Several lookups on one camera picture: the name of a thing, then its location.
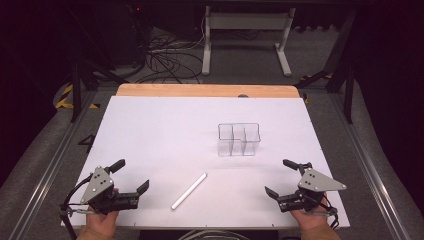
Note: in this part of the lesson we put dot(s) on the yellow black hazard tape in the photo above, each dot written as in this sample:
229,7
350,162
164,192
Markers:
63,98

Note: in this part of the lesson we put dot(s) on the person's right hand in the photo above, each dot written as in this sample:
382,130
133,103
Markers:
308,219

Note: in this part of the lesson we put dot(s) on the person's left hand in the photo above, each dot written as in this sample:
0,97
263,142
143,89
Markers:
101,221

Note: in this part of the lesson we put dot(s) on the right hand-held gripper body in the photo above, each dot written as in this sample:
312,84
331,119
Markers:
310,191

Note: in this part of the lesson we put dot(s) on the black metal stand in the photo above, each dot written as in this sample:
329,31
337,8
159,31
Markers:
348,83
77,86

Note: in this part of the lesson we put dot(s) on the aluminium rail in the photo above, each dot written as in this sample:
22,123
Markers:
50,170
366,160

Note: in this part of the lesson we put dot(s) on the clear plastic organizer box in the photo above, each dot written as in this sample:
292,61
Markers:
238,140

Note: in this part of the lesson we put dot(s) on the white pen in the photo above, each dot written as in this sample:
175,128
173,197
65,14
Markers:
189,191

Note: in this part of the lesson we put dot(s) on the black equipment cabinet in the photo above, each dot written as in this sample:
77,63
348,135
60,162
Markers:
128,30

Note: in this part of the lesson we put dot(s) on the white board cover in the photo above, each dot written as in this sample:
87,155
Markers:
173,133

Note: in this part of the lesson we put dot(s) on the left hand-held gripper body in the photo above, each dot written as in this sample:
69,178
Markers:
100,191

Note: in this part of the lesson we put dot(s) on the white metal stand frame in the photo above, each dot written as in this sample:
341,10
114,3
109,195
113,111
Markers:
246,21

